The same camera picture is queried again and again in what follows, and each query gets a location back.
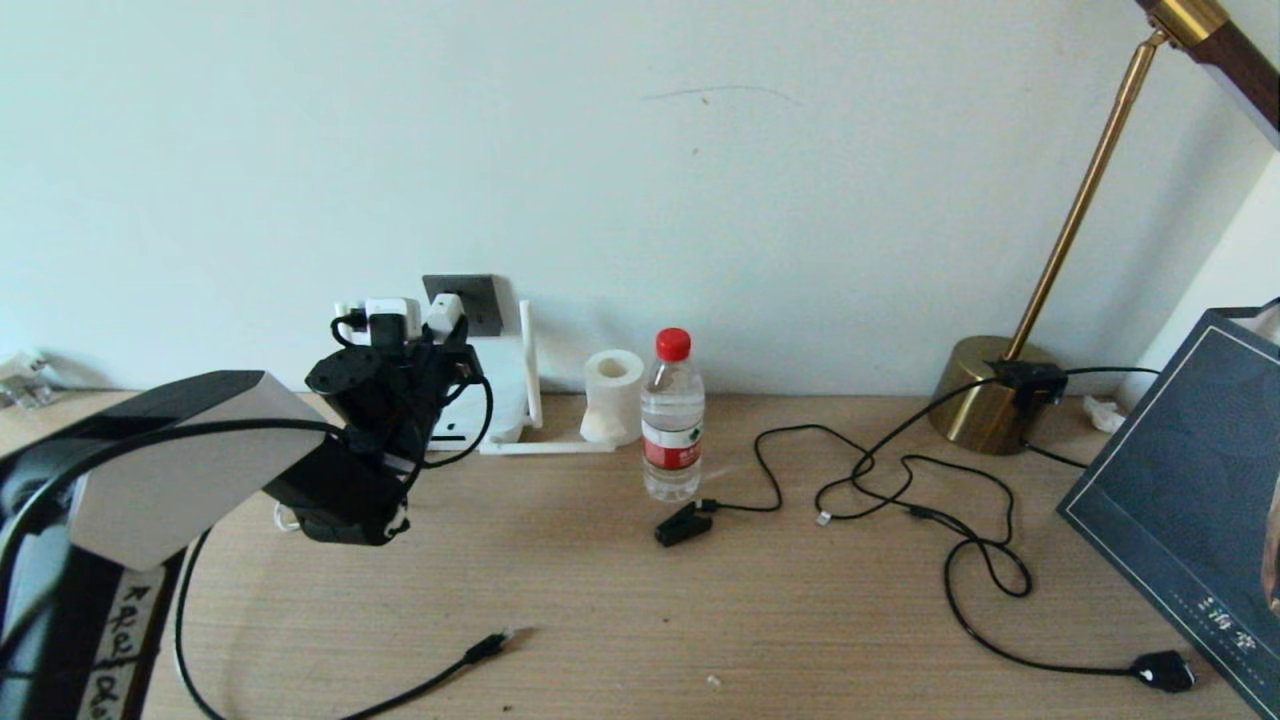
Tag white power adapter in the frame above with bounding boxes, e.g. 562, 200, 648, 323
425, 293, 468, 336

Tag black ethernet cable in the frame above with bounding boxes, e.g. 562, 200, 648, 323
175, 528, 516, 720

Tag white router with antennas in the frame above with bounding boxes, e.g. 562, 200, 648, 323
335, 298, 618, 456

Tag white toilet paper roll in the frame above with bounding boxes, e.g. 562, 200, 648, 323
581, 350, 646, 447

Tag red-capped water bottle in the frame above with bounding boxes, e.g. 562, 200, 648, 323
641, 328, 706, 503

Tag crumpled clear plastic wrapper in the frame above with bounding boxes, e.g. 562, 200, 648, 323
0, 352, 51, 409

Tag brass desk lamp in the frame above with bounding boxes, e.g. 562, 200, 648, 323
927, 0, 1280, 458

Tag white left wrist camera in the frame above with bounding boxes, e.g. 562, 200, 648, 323
350, 296, 422, 346

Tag grey wall socket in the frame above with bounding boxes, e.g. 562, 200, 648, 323
422, 275, 504, 337

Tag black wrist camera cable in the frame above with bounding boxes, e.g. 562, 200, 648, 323
0, 312, 496, 561

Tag black cable with white tip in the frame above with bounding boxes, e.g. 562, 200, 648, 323
815, 372, 1004, 527

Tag black inline switch box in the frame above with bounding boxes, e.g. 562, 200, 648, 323
988, 360, 1163, 471

